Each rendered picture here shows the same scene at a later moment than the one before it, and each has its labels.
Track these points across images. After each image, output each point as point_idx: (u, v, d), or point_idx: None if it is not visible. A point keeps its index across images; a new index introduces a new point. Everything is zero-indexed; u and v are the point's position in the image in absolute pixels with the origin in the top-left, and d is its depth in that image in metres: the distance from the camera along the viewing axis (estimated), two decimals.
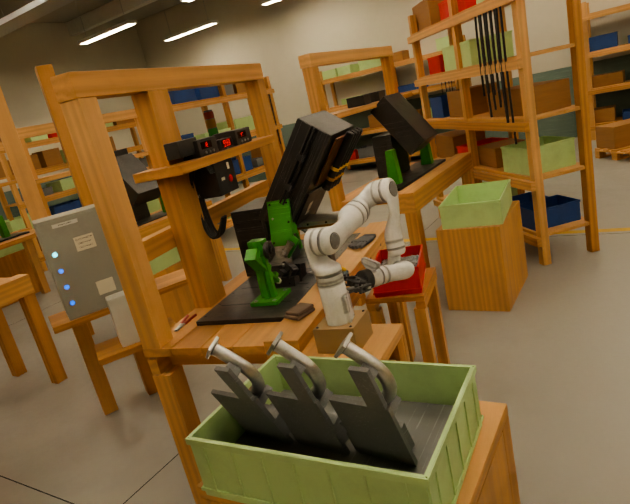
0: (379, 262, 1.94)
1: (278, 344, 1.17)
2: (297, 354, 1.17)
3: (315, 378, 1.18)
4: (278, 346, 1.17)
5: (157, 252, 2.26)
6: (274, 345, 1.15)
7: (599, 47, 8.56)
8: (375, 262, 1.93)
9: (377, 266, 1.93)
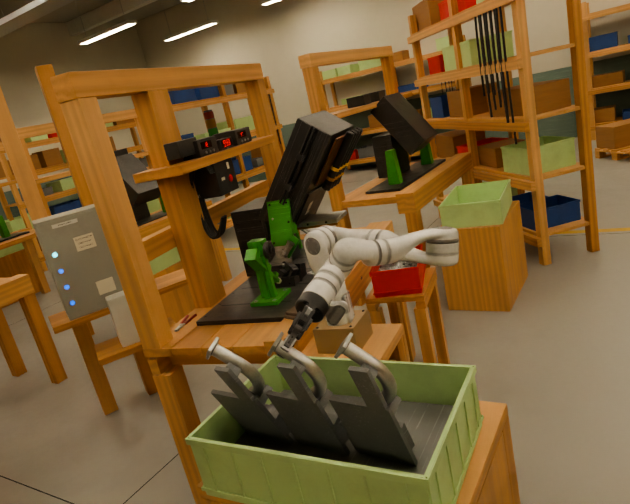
0: None
1: (279, 345, 1.17)
2: (298, 355, 1.17)
3: (316, 378, 1.18)
4: (279, 347, 1.17)
5: (157, 252, 2.26)
6: (275, 346, 1.15)
7: (599, 47, 8.56)
8: (336, 325, 1.30)
9: (330, 324, 1.31)
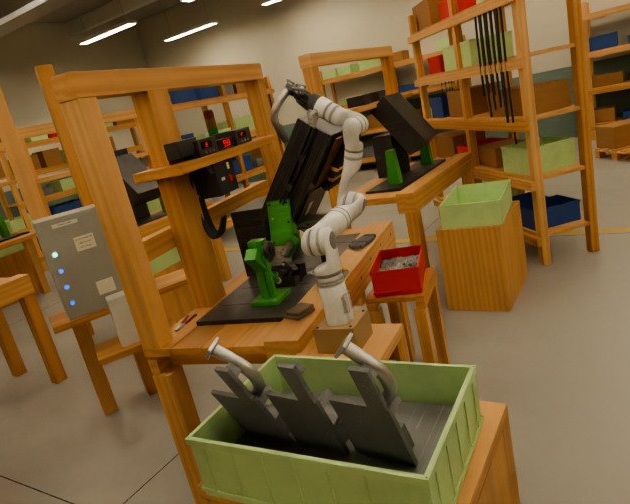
0: (313, 127, 2.03)
1: (288, 83, 2.06)
2: (282, 92, 2.05)
3: (272, 107, 2.06)
4: (288, 83, 2.06)
5: (157, 252, 2.26)
6: (286, 78, 2.05)
7: (599, 47, 8.56)
8: (309, 125, 2.04)
9: (311, 124, 2.05)
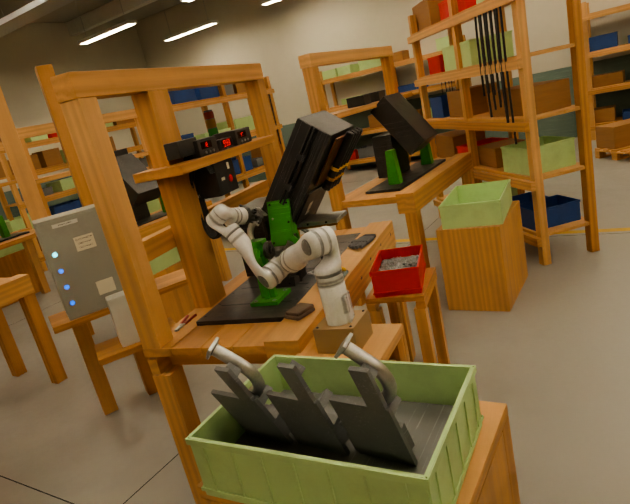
0: None
1: (258, 211, 2.42)
2: None
3: None
4: None
5: (157, 252, 2.26)
6: (258, 208, 2.43)
7: (599, 47, 8.56)
8: None
9: None
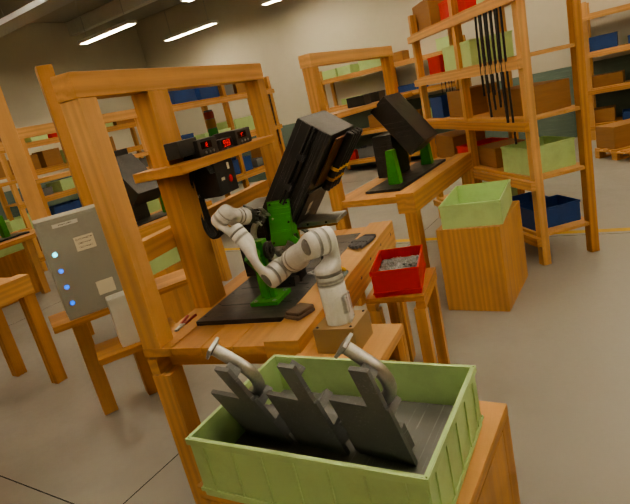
0: None
1: (261, 211, 2.45)
2: None
3: None
4: None
5: (157, 252, 2.26)
6: (261, 208, 2.47)
7: (599, 47, 8.56)
8: None
9: None
